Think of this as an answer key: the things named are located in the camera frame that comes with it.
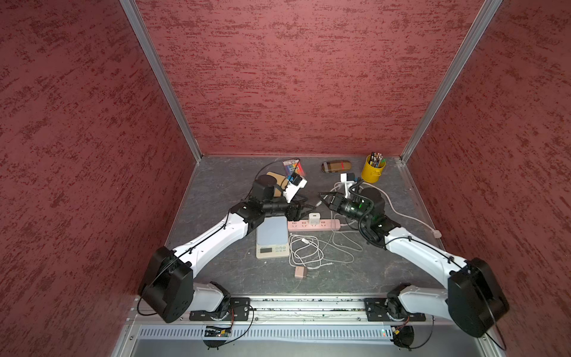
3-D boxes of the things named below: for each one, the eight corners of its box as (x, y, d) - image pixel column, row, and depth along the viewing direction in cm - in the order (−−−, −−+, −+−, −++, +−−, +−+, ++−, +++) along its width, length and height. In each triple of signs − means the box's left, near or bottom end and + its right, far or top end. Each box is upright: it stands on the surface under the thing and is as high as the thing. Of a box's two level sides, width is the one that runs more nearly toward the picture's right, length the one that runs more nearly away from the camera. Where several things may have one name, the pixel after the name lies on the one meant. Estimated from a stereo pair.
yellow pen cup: (358, 178, 113) (363, 165, 105) (362, 167, 118) (367, 154, 110) (377, 185, 110) (383, 172, 103) (380, 173, 115) (386, 160, 108)
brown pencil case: (322, 173, 116) (323, 169, 113) (320, 165, 119) (321, 161, 117) (351, 171, 117) (352, 167, 114) (348, 163, 121) (349, 159, 118)
